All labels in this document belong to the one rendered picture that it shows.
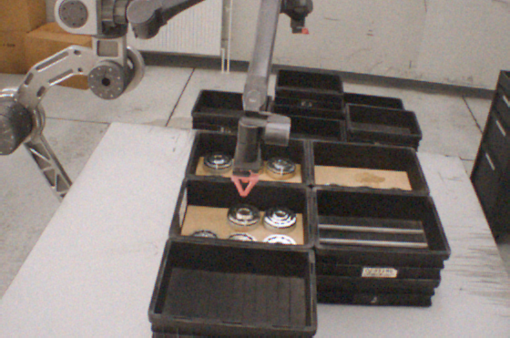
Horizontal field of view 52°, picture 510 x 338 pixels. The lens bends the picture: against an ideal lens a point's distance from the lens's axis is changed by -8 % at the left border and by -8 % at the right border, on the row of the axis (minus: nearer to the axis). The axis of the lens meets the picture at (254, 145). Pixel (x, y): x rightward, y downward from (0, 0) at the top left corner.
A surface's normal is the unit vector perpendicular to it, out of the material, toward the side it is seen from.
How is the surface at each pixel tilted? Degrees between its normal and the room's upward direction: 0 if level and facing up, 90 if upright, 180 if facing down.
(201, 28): 90
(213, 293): 0
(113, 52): 90
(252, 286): 0
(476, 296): 0
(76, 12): 90
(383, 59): 90
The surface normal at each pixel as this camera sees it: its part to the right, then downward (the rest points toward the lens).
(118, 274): 0.06, -0.86
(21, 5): 0.02, 0.51
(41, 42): -0.29, 0.44
